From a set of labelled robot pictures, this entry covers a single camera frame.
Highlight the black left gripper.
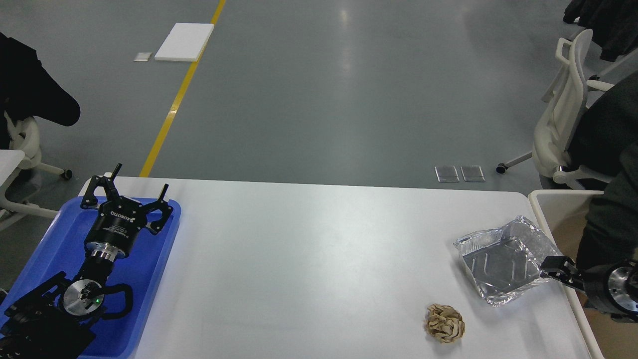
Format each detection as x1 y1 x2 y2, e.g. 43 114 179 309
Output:
80 163 174 259

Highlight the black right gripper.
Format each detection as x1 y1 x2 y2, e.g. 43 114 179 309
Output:
540 255 638 320

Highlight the aluminium foil tray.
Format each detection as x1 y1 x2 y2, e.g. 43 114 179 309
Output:
453 216 563 307

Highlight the beige plastic bin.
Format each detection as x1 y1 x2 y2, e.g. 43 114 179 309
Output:
528 190 638 359

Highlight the blue plastic tray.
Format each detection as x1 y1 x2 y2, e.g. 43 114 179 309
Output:
0 195 182 359

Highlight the white chair at left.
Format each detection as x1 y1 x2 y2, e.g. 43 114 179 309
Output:
1 112 73 230

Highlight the white side table corner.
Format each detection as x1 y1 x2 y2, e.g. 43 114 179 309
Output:
0 149 25 186

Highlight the crumpled brown paper ball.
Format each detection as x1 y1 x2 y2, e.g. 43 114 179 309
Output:
423 304 466 344

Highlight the right metal floor plate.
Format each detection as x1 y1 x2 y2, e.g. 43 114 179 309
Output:
461 165 486 182

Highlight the metal floor plate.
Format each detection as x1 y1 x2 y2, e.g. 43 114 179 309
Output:
461 165 486 182
434 166 460 182

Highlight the person in green sweater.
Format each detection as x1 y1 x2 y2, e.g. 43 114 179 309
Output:
569 72 638 270

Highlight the small grey floor plate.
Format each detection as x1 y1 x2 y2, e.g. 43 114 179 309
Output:
134 52 152 63

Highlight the left metal floor plate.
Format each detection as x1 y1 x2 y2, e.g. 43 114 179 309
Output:
434 166 460 182

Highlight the black jacket on chair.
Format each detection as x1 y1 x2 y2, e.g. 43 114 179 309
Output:
0 34 81 150

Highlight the white office chair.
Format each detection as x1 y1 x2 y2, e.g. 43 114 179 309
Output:
496 29 613 190

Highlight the white foam board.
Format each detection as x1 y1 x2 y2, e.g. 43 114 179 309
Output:
154 23 214 63

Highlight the dark coat on rack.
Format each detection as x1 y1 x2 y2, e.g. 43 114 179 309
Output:
563 0 638 62

